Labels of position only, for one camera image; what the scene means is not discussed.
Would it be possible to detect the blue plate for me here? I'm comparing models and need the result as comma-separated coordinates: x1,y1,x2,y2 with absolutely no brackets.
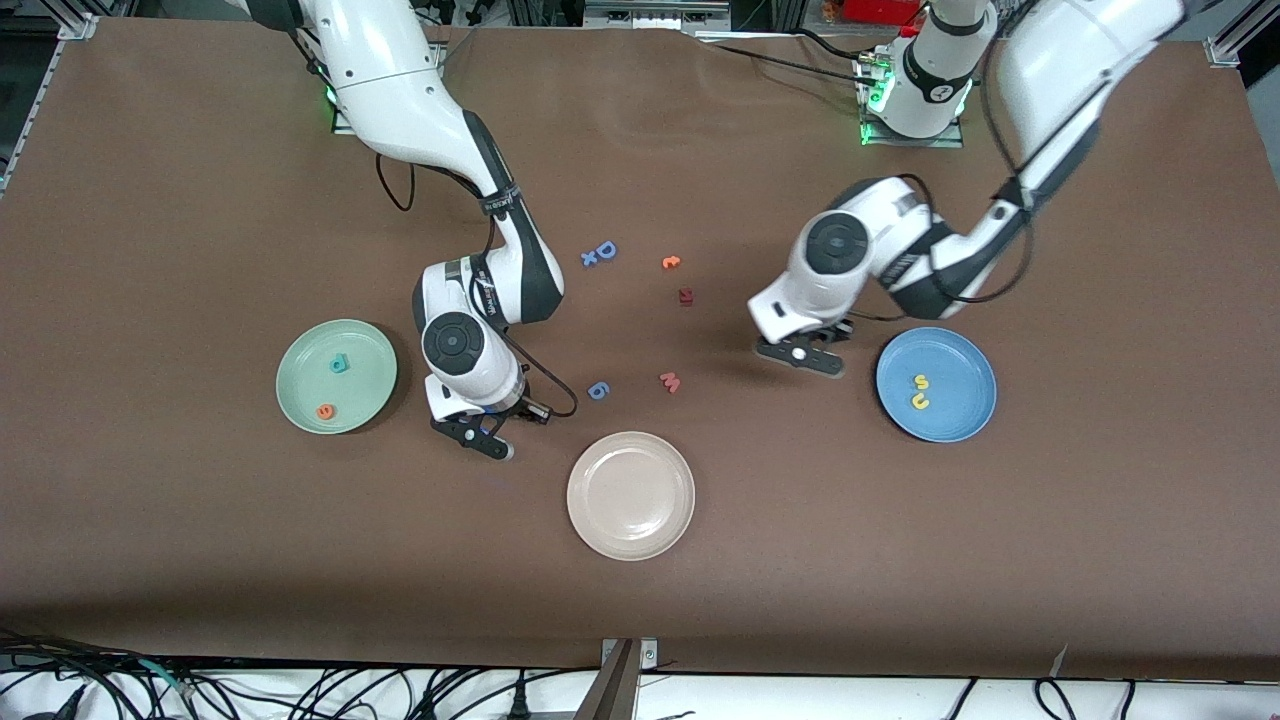
875,327,998,444

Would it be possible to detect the beige plate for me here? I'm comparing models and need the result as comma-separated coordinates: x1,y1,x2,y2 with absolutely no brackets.
566,431,697,562

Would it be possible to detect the light green plate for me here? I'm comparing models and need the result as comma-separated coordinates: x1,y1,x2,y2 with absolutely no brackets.
276,319,399,435

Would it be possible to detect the aluminium profile bar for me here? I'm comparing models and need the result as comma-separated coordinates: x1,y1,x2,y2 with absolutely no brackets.
575,640,641,720

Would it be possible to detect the red box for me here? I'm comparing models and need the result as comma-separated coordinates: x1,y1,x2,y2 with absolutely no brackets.
843,0,923,26

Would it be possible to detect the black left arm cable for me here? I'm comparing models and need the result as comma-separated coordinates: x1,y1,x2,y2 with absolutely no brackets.
850,30,1039,323

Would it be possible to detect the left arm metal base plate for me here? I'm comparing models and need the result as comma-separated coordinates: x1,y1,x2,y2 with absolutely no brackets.
862,55,964,149

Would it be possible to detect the grey metal rail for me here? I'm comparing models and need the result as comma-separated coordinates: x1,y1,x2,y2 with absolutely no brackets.
585,0,731,31

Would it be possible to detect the teal cable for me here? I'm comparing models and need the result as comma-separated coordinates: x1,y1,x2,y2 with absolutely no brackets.
138,658,197,698

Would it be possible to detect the aluminium table frame profile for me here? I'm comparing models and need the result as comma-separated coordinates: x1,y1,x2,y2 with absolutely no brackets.
1205,0,1280,73
0,12,101,196

